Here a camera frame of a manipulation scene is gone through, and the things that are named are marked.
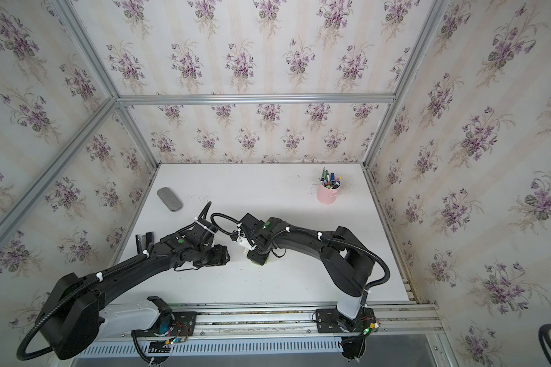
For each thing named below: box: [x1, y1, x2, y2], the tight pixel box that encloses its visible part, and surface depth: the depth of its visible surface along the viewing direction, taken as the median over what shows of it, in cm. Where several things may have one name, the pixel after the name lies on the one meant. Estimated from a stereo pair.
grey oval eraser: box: [156, 186, 183, 212], surface depth 106 cm
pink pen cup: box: [316, 180, 342, 205], surface depth 103 cm
